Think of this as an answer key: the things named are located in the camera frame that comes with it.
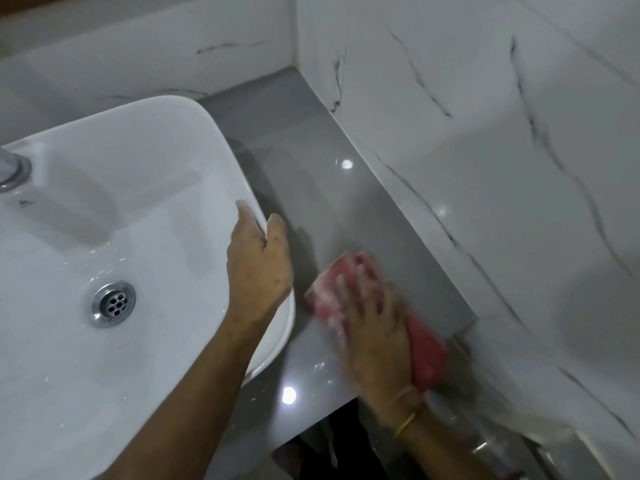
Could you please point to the person's left hand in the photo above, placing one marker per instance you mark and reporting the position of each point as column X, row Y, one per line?
column 257, row 274

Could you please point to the person's right hand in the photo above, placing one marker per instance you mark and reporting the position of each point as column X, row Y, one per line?
column 380, row 344

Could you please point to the person's right fingers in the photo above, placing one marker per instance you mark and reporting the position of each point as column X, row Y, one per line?
column 362, row 297

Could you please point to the person's left thumb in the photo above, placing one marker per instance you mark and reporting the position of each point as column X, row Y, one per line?
column 278, row 232

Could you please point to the red cleaning cloth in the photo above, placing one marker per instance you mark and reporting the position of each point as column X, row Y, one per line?
column 425, row 349

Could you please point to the white ceramic sink basin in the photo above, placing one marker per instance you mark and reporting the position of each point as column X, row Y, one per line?
column 150, row 159

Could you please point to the person's right forearm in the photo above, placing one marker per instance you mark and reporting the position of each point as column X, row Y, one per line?
column 445, row 457

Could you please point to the person's left forearm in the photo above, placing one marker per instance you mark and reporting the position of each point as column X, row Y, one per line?
column 190, row 409

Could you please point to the thin beige wristband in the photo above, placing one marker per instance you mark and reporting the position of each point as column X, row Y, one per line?
column 403, row 393

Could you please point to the yellow rubber wristband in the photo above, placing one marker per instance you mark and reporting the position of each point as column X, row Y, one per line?
column 405, row 424

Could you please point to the person's black trousers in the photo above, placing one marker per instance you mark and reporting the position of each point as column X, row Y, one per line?
column 345, row 444

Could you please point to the chrome sink drain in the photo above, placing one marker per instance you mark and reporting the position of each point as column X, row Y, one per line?
column 113, row 304

